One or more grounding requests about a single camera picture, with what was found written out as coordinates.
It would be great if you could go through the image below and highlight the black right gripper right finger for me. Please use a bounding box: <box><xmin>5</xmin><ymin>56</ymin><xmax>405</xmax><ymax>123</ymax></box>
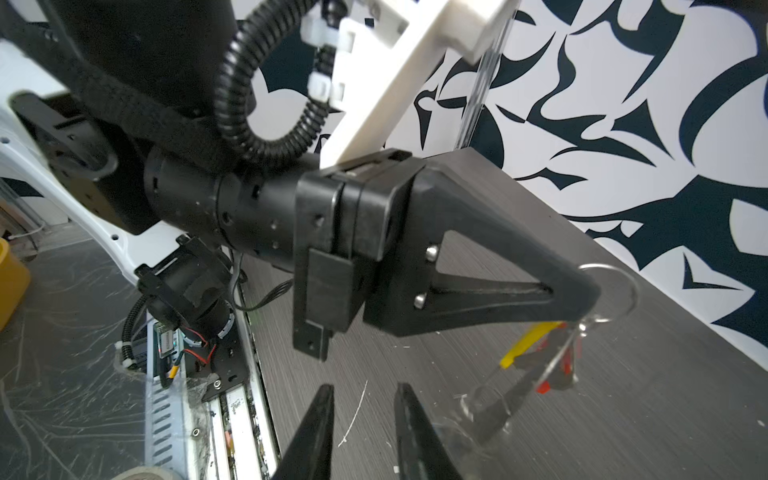
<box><xmin>394</xmin><ymin>382</ymin><xmax>461</xmax><ymax>480</ymax></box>

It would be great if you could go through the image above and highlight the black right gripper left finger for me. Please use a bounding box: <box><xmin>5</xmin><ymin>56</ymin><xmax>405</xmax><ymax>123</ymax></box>
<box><xmin>272</xmin><ymin>384</ymin><xmax>335</xmax><ymax>480</ymax></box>

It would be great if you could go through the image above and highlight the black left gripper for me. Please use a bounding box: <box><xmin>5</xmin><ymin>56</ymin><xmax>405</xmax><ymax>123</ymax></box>
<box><xmin>293</xmin><ymin>149</ymin><xmax>601</xmax><ymax>361</ymax></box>

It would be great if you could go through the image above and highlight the yellow key tag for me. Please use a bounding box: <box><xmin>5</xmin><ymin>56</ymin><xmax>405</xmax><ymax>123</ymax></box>
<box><xmin>499</xmin><ymin>322</ymin><xmax>565</xmax><ymax>370</ymax></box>

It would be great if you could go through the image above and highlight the metal keyring with keys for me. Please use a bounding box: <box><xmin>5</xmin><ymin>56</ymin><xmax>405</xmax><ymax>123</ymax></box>
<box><xmin>460</xmin><ymin>263</ymin><xmax>641</xmax><ymax>444</ymax></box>

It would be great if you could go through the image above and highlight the red key tag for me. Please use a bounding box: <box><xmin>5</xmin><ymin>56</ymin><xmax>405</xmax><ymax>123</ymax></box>
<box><xmin>536</xmin><ymin>339</ymin><xmax>580</xmax><ymax>394</ymax></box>

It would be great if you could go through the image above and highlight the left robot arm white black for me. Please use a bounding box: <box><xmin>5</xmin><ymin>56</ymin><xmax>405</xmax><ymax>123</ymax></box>
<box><xmin>1</xmin><ymin>1</ymin><xmax>600</xmax><ymax>360</ymax></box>

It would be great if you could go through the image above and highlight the white tape roll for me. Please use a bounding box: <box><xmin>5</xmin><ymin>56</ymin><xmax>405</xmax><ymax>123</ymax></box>
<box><xmin>112</xmin><ymin>466</ymin><xmax>182</xmax><ymax>480</ymax></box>

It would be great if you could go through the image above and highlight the yellow plastic bin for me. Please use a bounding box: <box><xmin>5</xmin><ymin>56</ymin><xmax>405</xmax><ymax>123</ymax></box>
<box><xmin>0</xmin><ymin>239</ymin><xmax>31</xmax><ymax>330</ymax></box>

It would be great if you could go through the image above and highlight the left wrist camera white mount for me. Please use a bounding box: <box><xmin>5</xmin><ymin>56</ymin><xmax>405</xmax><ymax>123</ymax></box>
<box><xmin>300</xmin><ymin>0</ymin><xmax>519</xmax><ymax>168</ymax></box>

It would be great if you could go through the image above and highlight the black corrugated cable conduit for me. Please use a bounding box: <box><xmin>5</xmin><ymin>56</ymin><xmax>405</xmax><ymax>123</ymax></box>
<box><xmin>214</xmin><ymin>0</ymin><xmax>346</xmax><ymax>169</ymax></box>

